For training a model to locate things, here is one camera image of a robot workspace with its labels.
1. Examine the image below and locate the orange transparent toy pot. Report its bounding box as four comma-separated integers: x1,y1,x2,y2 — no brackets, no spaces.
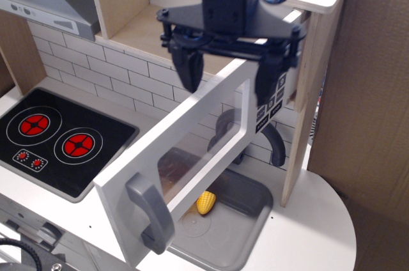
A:
184,201,200,215

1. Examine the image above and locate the white toy microwave door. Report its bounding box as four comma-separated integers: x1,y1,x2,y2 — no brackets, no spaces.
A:
93,10,304,268

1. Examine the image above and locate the black cable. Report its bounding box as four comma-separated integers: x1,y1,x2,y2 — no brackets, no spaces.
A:
0,237,44,271

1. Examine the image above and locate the dark grey toy faucet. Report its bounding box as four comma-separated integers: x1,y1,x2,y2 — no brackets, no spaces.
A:
207,109,286,167

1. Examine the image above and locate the grey toy sink basin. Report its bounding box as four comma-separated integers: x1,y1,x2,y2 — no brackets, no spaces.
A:
168,169,273,270

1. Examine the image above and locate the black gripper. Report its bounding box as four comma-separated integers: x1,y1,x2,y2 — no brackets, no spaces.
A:
157,0,306,105

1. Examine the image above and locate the black toy stovetop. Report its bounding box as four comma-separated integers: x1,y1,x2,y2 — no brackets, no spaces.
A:
1,88,139,203

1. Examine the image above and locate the brown cardboard box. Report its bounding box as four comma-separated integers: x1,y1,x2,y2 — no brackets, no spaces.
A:
308,0,408,270

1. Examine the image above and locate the yellow toy corn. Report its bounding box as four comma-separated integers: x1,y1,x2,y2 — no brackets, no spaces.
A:
196,191,216,215

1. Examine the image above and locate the grey oven knob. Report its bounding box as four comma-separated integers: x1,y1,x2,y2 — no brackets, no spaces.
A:
37,222,63,246

